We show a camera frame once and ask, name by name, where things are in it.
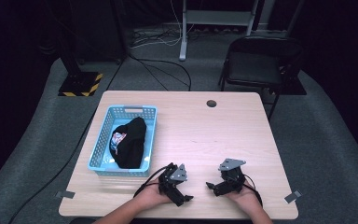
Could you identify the person's right hand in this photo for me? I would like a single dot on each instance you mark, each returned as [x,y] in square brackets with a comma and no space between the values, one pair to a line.
[248,199]

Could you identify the black folding chair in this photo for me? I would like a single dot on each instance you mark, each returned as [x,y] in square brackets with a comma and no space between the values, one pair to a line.
[254,68]

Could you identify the grey tape strip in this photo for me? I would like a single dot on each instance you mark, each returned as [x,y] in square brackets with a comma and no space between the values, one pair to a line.
[292,197]
[65,194]

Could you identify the white metal stand frame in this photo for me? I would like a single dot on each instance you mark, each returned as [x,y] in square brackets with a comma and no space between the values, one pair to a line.
[183,37]

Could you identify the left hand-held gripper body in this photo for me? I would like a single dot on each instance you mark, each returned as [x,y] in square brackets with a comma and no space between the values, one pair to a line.
[179,174]

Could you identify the black cabinet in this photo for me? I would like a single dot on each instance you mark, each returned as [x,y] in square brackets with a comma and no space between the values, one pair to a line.
[96,28]

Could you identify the person's left hand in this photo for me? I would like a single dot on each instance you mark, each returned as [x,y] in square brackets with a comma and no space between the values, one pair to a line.
[152,195]

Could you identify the light blue perforated plastic basket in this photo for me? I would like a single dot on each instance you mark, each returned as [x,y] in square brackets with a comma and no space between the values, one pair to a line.
[101,152]

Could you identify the black garment with colourful print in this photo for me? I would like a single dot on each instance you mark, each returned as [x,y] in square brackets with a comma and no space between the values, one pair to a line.
[132,146]

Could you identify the black stand with hazard-striped base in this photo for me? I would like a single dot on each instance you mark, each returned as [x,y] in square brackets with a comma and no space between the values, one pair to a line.
[79,83]

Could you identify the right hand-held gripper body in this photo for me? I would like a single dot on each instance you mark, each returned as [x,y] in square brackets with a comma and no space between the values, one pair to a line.
[231,164]

